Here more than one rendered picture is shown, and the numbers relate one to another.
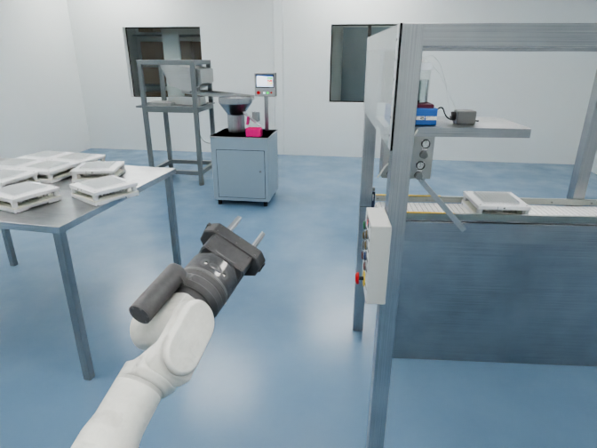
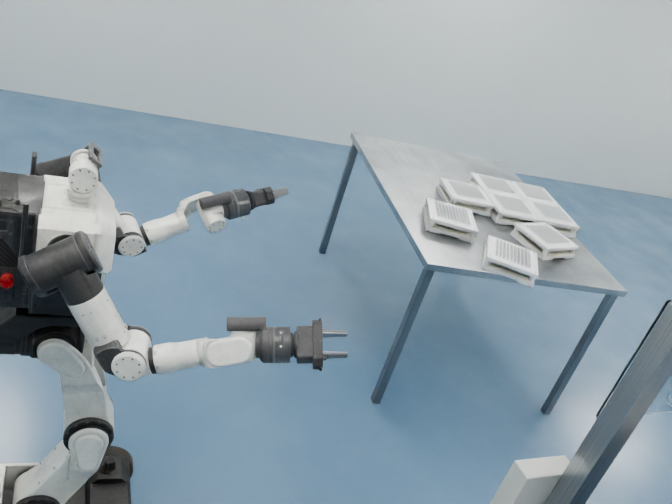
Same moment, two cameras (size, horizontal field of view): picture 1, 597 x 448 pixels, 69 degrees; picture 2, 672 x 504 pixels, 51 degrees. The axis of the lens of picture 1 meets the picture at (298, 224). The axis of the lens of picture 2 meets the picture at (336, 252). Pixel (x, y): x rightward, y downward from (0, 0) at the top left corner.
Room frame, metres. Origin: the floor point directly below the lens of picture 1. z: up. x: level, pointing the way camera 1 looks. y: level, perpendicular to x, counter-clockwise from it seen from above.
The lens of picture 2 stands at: (-0.07, -1.04, 2.24)
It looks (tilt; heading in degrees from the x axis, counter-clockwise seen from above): 28 degrees down; 57
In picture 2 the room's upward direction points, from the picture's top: 18 degrees clockwise
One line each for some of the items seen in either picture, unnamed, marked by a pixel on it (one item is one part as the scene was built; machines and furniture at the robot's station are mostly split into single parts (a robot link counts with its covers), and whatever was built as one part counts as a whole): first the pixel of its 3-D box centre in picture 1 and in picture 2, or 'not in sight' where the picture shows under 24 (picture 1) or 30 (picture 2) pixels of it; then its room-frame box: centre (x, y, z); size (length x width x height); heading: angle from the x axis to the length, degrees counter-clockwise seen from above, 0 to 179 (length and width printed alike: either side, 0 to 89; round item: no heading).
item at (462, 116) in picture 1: (462, 116); not in sight; (2.03, -0.74, 1.30); 0.10 x 0.07 x 0.06; 87
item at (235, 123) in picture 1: (241, 115); not in sight; (4.92, 0.63, 0.95); 0.49 x 0.36 x 0.38; 82
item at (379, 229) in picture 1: (375, 254); (526, 500); (1.26, -0.24, 0.97); 0.17 x 0.06 x 0.26; 177
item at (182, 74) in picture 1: (195, 124); not in sight; (5.50, 1.28, 0.75); 1.43 x 1.06 x 1.50; 82
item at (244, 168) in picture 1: (246, 166); not in sight; (4.86, 0.59, 0.38); 0.63 x 0.57 x 0.76; 82
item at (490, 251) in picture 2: (103, 185); (511, 255); (2.22, 1.03, 0.92); 0.25 x 0.24 x 0.02; 142
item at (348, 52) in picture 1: (374, 64); not in sight; (7.20, -1.16, 1.43); 1.38 x 0.01 x 1.16; 82
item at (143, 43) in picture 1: (166, 63); not in sight; (7.67, 2.18, 1.43); 1.32 x 0.01 x 1.11; 82
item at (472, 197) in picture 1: (495, 200); not in sight; (2.07, -0.97, 0.89); 0.25 x 0.24 x 0.02; 177
